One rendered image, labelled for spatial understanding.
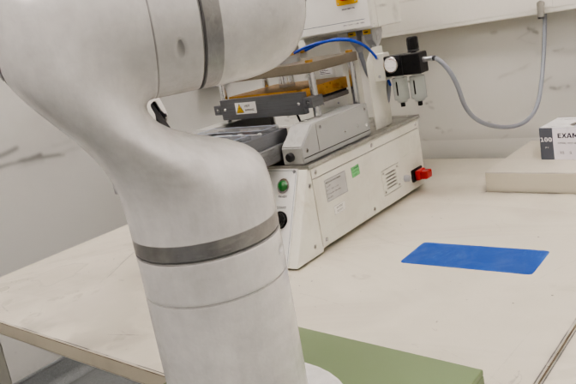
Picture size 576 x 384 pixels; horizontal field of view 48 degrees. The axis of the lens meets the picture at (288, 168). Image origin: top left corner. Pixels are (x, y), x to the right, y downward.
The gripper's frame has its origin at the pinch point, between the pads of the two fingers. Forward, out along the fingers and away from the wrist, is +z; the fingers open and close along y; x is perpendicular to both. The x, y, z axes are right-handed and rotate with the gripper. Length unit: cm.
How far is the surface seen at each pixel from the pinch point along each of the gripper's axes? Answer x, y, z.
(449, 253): 15, 40, 33
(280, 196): 11.2, 11.5, 18.5
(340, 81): 43.5, 10.3, 11.7
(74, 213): 46, -138, 58
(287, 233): 6.3, 14.0, 23.3
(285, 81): 37.2, 0.9, 7.1
